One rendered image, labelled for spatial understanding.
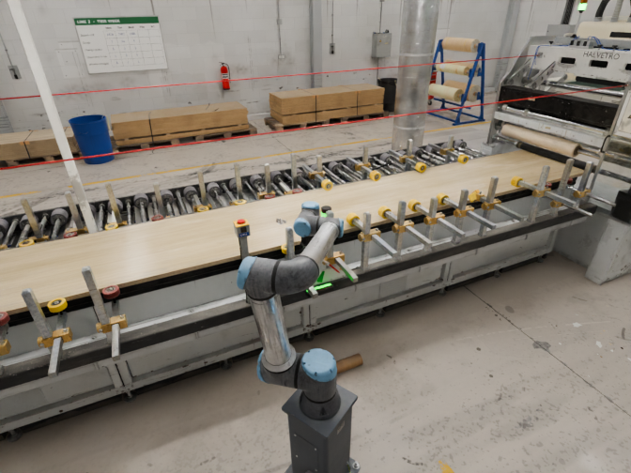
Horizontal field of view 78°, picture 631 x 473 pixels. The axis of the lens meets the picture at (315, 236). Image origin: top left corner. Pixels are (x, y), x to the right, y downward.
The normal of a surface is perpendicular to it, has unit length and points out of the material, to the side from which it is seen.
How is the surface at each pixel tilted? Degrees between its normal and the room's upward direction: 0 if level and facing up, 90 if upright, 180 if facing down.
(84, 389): 90
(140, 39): 90
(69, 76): 90
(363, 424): 0
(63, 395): 90
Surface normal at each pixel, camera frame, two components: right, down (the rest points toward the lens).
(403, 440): -0.02, -0.86
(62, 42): 0.40, 0.45
